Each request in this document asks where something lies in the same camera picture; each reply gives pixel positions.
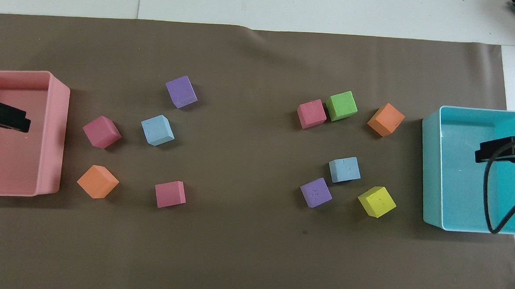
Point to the pink foam block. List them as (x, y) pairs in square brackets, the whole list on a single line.
[(311, 114), (101, 132), (170, 194)]

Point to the green foam block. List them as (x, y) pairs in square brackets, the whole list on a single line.
[(342, 106)]

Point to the cyan plastic bin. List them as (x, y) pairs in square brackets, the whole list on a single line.
[(453, 190)]

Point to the yellow foam block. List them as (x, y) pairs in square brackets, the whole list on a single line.
[(377, 202)]

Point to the light blue foam block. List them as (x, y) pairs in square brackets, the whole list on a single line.
[(344, 170), (157, 130)]

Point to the purple foam block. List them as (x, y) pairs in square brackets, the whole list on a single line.
[(181, 92), (315, 193)]

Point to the orange foam block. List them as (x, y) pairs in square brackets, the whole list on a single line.
[(386, 119), (97, 182)]

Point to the pink plastic bin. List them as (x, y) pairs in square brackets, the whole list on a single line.
[(50, 151)]

